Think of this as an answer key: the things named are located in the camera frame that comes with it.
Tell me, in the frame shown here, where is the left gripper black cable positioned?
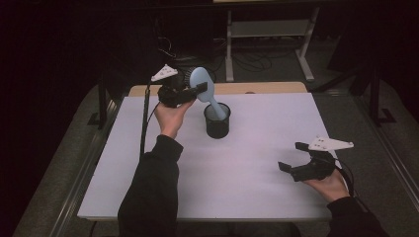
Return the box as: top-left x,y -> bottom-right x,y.
139,82 -> 160,160

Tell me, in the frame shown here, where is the wooden desk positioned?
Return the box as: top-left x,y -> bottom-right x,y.
127,81 -> 308,98

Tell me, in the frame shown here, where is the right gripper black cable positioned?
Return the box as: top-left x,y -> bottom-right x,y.
333,157 -> 358,199

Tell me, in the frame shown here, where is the black mesh cup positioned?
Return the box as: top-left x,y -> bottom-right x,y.
203,102 -> 232,140

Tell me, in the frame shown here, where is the person's right hand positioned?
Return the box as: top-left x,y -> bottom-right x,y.
300,169 -> 351,203

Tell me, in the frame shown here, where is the black metal stand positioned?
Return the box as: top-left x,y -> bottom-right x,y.
360,62 -> 398,128
87,70 -> 115,130

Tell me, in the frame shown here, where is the person's left hand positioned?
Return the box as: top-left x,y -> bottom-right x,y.
153,99 -> 196,140

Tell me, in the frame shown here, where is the light blue hairbrush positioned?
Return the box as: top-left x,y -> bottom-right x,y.
188,66 -> 228,121

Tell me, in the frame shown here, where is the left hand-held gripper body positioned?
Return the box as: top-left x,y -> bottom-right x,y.
150,64 -> 199,109

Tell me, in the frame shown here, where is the white table cover board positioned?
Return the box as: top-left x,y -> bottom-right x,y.
77,92 -> 334,221

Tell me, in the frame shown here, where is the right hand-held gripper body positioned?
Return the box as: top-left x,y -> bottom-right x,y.
290,136 -> 355,183

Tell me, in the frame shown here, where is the tangle of floor cables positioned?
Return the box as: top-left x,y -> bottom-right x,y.
154,19 -> 281,84

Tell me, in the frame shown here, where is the white metal desk frame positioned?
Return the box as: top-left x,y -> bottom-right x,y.
224,7 -> 321,83

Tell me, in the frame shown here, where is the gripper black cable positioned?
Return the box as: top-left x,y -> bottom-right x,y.
139,82 -> 160,160
333,157 -> 358,199

